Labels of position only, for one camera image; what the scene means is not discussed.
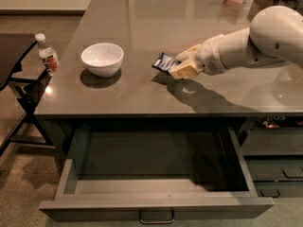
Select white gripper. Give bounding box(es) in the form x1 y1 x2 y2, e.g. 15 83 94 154
169 34 226 79

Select dark blue rxbar wrapper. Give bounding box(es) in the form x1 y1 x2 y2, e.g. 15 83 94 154
151 52 180 73

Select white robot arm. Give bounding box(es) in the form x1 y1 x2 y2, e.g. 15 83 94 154
169 6 303 79

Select grey open top drawer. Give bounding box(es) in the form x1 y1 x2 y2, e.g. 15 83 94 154
40 128 274 222

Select white ceramic bowl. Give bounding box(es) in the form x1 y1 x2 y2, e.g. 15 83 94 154
81 43 124 78

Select grey lower side drawers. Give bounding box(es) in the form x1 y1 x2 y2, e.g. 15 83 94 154
238 116 303 198

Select clear plastic water bottle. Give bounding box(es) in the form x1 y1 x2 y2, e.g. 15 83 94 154
35 33 60 75

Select dark folding chair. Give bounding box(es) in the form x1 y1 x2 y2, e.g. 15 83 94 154
0 33 53 155

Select metal drawer handle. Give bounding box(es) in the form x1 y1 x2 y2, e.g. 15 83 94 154
139 211 175 225

